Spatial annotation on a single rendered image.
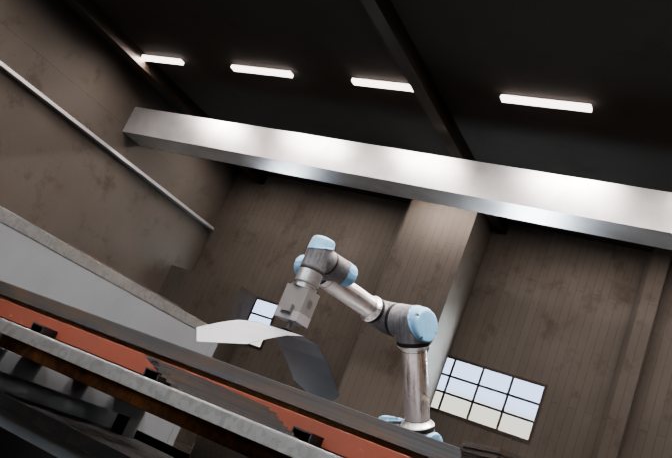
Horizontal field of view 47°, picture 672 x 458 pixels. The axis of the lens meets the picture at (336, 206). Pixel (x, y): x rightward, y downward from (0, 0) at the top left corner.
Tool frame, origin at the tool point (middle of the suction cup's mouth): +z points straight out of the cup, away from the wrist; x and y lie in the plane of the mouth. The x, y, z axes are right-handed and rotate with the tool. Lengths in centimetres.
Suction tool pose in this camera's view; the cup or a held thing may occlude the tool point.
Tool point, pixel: (284, 336)
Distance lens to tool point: 228.6
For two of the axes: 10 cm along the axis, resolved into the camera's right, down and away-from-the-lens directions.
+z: -3.7, 8.8, -2.9
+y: 7.9, 1.3, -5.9
